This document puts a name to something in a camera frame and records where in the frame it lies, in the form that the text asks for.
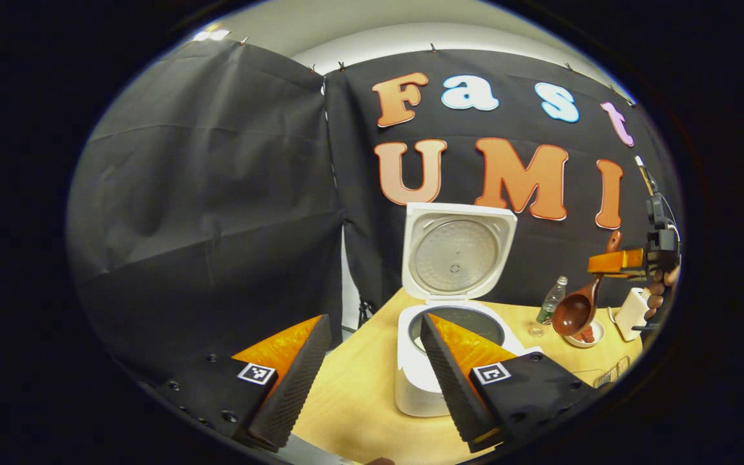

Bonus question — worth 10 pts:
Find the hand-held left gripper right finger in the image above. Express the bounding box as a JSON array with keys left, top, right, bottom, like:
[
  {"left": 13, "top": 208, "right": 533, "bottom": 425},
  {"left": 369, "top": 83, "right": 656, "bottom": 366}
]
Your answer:
[{"left": 419, "top": 313, "right": 597, "bottom": 454}]

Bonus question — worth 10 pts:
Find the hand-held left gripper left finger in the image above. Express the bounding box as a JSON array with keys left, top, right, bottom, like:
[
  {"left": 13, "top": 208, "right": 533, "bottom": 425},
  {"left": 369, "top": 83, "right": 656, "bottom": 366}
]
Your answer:
[{"left": 151, "top": 314, "right": 333, "bottom": 453}]

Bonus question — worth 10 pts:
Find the brown wooden spoon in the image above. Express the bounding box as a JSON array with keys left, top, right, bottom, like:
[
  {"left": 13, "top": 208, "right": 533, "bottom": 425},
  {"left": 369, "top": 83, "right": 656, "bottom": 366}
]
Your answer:
[{"left": 552, "top": 231, "right": 623, "bottom": 336}]

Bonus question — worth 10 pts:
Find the wire chopstick holder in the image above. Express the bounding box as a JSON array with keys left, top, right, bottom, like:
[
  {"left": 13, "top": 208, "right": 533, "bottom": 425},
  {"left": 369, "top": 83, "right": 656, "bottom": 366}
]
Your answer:
[{"left": 594, "top": 355, "right": 632, "bottom": 389}]

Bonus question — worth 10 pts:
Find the white rice cooker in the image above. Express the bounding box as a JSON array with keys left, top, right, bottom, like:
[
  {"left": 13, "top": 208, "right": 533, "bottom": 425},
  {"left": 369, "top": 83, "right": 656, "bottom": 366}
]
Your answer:
[{"left": 395, "top": 202, "right": 542, "bottom": 417}]

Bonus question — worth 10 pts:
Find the white toaster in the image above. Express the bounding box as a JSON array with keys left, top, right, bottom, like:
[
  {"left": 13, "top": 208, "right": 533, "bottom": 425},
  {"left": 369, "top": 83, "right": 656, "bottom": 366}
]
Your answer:
[{"left": 614, "top": 287, "right": 652, "bottom": 342}]

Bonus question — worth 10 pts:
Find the clear plastic water bottle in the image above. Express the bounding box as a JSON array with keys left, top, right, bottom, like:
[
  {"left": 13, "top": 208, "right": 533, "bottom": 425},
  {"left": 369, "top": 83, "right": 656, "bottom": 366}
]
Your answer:
[{"left": 529, "top": 276, "right": 568, "bottom": 338}]

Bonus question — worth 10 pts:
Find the white round plate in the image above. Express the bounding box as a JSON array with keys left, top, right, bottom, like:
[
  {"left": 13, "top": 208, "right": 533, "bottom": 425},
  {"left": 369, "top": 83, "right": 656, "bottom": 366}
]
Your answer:
[{"left": 566, "top": 320, "right": 606, "bottom": 349}]

